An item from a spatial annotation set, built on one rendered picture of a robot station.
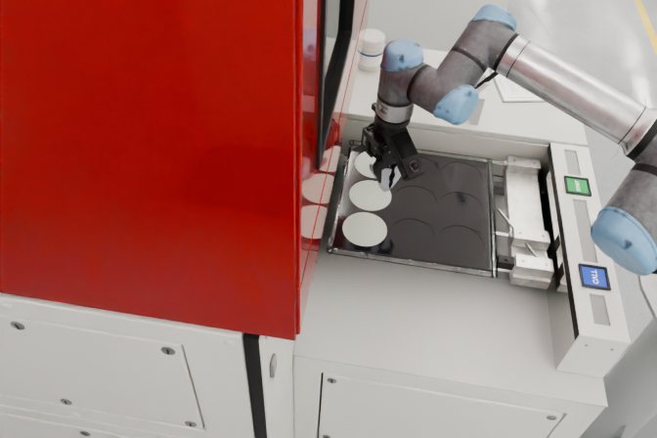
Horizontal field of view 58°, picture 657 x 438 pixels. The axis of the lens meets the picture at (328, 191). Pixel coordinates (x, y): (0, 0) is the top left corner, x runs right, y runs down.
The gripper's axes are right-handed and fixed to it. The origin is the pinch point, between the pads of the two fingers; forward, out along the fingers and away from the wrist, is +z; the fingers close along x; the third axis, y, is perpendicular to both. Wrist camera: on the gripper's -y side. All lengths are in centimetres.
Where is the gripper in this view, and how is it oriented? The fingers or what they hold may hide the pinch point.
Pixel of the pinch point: (388, 189)
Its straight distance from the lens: 133.7
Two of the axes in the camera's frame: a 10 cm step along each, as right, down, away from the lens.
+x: -8.5, 3.6, -3.9
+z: -0.4, 6.9, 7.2
